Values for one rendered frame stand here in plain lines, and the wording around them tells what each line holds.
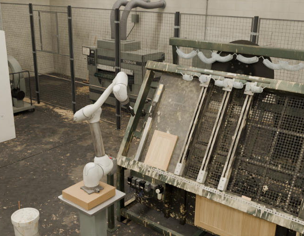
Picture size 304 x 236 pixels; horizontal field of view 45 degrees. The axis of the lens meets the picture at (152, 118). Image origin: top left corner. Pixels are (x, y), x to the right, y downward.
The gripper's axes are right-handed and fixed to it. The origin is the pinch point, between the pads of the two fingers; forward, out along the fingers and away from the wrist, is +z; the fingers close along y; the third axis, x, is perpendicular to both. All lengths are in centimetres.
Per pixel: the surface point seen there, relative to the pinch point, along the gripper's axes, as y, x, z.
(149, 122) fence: 29, -22, 70
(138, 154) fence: 18, 14, 83
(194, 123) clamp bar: -25, -46, 58
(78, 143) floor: 259, 34, 264
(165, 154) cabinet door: -11, -4, 79
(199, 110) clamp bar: -22, -60, 54
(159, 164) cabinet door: -11, 8, 83
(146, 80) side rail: 64, -60, 55
